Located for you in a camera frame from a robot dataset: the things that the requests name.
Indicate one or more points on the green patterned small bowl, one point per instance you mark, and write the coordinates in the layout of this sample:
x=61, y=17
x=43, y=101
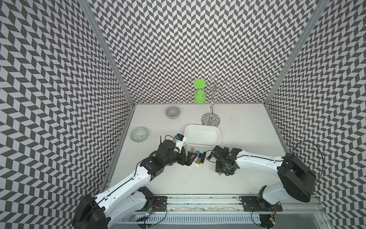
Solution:
x=139, y=134

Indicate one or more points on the black round lipstick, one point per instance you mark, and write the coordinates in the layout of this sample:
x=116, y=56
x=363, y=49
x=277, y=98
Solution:
x=203, y=158

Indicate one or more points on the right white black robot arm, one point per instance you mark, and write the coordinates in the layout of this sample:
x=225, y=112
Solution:
x=296, y=180

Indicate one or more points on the white plastic storage box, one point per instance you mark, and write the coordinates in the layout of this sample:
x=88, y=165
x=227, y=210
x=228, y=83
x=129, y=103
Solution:
x=203, y=136

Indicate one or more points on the green plastic cup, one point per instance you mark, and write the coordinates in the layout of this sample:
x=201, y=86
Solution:
x=200, y=94

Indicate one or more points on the chrome metal stand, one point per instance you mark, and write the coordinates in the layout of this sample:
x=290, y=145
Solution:
x=211, y=119

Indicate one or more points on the black gold square lipstick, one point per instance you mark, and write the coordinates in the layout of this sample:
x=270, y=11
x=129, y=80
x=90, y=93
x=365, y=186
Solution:
x=199, y=159

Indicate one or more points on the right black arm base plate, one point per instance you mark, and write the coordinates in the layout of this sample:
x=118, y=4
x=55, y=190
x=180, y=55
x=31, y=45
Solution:
x=251, y=203

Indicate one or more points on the grey purple bowl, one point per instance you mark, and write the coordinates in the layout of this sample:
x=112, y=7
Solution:
x=172, y=112

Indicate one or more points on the aluminium front rail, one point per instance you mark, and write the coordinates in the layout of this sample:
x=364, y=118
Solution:
x=184, y=203

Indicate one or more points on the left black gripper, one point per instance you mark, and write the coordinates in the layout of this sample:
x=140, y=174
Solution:
x=188, y=161

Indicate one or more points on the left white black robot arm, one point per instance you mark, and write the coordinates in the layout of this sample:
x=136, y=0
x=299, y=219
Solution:
x=145, y=171

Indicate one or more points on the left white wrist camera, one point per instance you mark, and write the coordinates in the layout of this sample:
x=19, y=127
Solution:
x=179, y=142

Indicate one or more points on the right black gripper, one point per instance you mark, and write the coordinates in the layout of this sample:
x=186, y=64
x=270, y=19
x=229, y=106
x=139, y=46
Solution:
x=218, y=168

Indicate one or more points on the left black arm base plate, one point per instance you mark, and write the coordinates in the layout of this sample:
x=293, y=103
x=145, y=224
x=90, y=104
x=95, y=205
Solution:
x=158, y=203

